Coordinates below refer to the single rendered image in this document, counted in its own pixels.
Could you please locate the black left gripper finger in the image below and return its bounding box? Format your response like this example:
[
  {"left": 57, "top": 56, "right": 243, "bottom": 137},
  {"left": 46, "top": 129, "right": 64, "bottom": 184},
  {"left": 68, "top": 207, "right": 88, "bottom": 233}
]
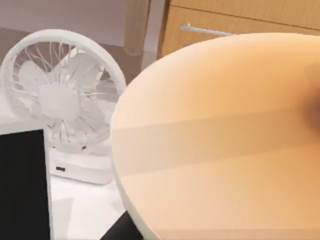
[{"left": 100, "top": 210, "right": 144, "bottom": 240}]

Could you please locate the tan round disc white rim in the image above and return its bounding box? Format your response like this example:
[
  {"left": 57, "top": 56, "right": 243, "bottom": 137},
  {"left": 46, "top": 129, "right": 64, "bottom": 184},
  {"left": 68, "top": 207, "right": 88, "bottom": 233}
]
[{"left": 109, "top": 32, "right": 320, "bottom": 240}]

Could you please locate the white framed black board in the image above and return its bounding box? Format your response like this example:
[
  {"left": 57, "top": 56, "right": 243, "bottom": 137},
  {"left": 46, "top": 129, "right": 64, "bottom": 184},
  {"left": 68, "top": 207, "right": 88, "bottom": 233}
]
[{"left": 0, "top": 128, "right": 55, "bottom": 240}]

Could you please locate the white table fan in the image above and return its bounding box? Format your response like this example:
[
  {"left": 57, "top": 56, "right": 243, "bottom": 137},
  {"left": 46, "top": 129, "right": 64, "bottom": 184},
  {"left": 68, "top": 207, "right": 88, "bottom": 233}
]
[{"left": 0, "top": 28, "right": 128, "bottom": 186}]

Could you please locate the wooden drawer front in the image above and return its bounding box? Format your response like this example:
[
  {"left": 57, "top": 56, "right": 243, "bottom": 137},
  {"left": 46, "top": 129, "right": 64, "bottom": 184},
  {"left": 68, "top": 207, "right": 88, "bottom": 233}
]
[
  {"left": 169, "top": 0, "right": 320, "bottom": 31},
  {"left": 159, "top": 4, "right": 320, "bottom": 61}
]

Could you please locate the wooden cupboard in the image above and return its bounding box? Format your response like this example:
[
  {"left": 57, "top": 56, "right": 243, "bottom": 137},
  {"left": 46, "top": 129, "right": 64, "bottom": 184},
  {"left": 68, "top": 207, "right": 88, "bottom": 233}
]
[{"left": 155, "top": 0, "right": 320, "bottom": 61}]

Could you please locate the pale wooden post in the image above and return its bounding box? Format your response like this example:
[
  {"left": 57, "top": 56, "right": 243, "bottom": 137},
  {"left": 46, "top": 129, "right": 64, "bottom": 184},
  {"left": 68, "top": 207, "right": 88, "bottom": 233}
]
[{"left": 121, "top": 0, "right": 152, "bottom": 57}]

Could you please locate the long metal handle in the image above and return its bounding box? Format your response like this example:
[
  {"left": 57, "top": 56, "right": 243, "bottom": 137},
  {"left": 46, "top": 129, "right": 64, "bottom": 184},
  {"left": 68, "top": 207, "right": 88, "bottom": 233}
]
[{"left": 180, "top": 22, "right": 237, "bottom": 37}]

